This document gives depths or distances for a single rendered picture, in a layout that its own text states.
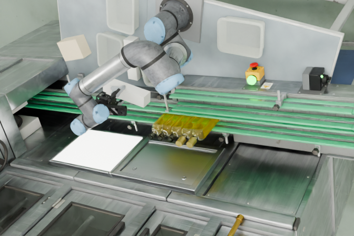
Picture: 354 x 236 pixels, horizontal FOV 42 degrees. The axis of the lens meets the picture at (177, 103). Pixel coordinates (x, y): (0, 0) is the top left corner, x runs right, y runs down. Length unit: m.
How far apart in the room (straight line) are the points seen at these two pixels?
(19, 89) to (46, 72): 0.22
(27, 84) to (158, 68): 1.19
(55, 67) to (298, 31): 1.50
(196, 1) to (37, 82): 1.11
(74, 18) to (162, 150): 0.95
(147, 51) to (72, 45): 1.07
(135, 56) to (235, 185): 0.77
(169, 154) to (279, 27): 0.82
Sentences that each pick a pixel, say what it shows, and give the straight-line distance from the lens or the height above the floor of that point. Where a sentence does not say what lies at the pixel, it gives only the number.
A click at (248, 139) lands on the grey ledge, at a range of 2.36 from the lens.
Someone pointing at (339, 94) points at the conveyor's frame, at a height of 0.85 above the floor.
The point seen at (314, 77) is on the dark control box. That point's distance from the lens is 2.12.
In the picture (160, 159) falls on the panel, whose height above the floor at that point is 1.15.
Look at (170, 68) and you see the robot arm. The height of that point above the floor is 1.32.
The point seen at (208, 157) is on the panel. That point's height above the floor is 1.07.
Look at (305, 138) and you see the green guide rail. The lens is 2.16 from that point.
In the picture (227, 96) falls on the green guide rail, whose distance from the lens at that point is 2.23.
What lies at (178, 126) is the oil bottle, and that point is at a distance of 2.26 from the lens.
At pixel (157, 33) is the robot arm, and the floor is 1.00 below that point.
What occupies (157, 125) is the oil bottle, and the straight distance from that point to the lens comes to 2.32.
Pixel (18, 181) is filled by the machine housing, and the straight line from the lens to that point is 2.63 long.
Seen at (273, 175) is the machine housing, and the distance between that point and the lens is 2.17.
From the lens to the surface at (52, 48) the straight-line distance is 3.21.
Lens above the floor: 2.66
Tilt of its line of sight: 47 degrees down
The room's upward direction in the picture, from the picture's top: 135 degrees counter-clockwise
